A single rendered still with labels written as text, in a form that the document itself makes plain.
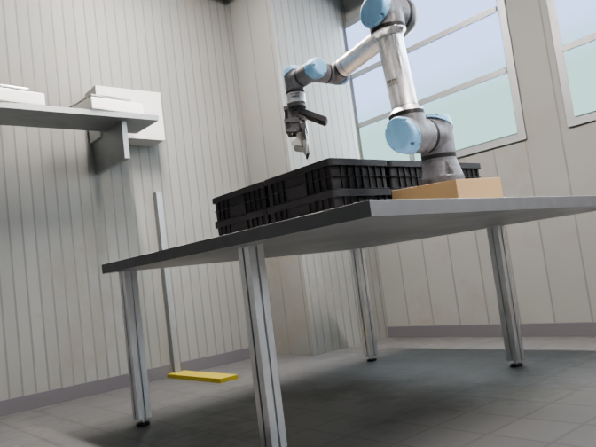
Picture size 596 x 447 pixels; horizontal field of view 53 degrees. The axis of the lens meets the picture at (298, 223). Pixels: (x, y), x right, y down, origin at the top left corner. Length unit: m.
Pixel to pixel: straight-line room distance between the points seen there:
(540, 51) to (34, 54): 3.03
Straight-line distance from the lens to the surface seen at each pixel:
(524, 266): 3.91
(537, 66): 3.92
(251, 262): 1.86
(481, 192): 2.02
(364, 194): 2.12
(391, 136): 1.94
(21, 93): 3.39
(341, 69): 2.34
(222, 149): 4.45
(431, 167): 2.02
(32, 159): 3.84
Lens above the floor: 0.55
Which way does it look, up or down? 5 degrees up
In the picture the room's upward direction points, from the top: 7 degrees counter-clockwise
